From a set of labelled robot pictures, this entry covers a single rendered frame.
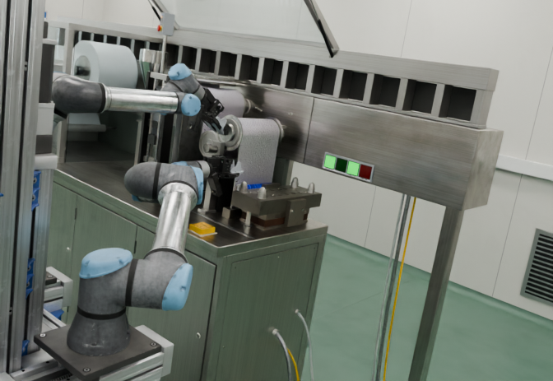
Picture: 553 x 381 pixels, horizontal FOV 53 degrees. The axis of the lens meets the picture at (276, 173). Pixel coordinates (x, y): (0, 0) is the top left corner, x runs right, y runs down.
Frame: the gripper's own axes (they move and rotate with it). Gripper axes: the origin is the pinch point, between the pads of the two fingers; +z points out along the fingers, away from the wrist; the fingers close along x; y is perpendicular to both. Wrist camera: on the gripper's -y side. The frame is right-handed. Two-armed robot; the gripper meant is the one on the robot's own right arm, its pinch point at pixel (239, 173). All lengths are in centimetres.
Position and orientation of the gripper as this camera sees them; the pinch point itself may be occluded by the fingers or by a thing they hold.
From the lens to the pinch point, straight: 230.7
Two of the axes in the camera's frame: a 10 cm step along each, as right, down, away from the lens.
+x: -7.4, -2.4, 6.3
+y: 1.5, -9.7, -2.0
